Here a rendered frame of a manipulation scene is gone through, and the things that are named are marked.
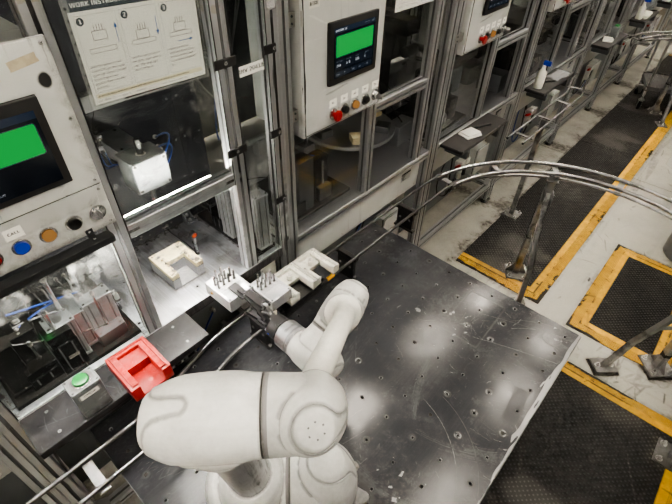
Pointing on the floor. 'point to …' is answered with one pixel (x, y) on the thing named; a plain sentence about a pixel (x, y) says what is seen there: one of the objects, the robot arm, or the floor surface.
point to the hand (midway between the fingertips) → (239, 296)
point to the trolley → (653, 74)
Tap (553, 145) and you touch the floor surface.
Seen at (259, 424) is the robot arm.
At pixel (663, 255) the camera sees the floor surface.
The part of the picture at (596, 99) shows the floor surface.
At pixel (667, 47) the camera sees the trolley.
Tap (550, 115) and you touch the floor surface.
